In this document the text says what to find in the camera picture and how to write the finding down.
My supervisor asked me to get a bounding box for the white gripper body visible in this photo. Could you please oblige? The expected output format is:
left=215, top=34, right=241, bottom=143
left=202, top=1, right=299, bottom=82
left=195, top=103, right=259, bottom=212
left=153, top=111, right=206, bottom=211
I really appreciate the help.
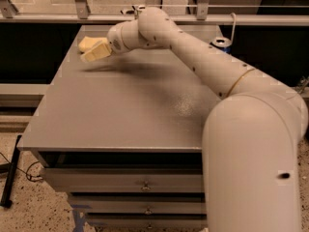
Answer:
left=107, top=20, right=144, bottom=53

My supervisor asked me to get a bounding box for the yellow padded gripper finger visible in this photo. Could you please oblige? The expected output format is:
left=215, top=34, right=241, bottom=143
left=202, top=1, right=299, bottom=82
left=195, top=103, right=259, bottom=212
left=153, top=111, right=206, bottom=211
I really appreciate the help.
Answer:
left=81, top=42, right=112, bottom=62

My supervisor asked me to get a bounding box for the yellow sponge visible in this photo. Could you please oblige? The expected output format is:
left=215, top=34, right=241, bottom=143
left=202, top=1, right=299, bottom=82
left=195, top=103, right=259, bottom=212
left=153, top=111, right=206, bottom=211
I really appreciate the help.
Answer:
left=78, top=37, right=107, bottom=52

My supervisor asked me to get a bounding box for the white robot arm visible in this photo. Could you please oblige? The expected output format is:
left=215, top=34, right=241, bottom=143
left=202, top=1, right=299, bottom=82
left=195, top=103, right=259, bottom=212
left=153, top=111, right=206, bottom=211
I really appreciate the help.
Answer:
left=78, top=7, right=308, bottom=232

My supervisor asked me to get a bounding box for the grey drawer cabinet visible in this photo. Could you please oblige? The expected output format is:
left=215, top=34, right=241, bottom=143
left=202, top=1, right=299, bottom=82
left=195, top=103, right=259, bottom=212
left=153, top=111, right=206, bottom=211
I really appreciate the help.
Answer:
left=16, top=24, right=226, bottom=232

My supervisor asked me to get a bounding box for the blue soda can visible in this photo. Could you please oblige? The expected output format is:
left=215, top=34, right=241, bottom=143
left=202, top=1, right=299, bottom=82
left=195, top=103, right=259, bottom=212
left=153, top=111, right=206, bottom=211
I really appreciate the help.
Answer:
left=211, top=37, right=232, bottom=53

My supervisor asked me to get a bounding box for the top grey drawer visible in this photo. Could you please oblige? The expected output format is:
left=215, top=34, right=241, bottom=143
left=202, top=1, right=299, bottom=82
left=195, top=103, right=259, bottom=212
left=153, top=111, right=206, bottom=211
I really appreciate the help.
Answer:
left=41, top=168, right=204, bottom=193

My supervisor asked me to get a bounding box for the grey drawer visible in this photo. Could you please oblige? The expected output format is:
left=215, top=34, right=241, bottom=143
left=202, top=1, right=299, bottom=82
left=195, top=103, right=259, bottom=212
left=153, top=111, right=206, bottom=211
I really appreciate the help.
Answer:
left=41, top=168, right=204, bottom=193
left=86, top=214, right=208, bottom=229
left=69, top=193, right=206, bottom=215

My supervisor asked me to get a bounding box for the middle grey drawer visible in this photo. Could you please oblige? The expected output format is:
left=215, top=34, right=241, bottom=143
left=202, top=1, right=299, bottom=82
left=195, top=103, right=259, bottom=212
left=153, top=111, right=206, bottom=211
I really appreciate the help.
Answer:
left=69, top=193, right=206, bottom=215

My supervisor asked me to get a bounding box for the black floor stand bar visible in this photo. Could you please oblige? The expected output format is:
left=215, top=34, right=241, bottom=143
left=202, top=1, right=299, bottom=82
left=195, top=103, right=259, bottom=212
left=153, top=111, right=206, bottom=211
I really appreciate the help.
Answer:
left=0, top=134, right=21, bottom=209

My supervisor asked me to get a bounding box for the bottom grey drawer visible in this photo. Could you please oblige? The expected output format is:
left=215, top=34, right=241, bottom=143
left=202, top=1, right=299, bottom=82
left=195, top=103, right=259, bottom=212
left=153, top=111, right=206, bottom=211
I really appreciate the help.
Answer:
left=86, top=214, right=208, bottom=229

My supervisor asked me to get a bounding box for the metal railing frame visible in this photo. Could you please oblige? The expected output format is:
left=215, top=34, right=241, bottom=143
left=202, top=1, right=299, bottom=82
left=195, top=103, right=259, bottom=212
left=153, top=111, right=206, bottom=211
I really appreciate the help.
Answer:
left=0, top=0, right=309, bottom=26

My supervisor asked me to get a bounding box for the white hook cable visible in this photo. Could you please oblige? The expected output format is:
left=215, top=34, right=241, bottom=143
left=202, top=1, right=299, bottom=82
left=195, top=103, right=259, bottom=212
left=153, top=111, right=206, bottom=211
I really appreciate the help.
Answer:
left=228, top=13, right=238, bottom=44

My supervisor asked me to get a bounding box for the black floor cable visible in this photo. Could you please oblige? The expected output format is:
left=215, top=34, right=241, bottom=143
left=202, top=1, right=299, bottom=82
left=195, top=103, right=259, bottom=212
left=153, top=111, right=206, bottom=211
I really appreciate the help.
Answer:
left=0, top=152, right=44, bottom=183

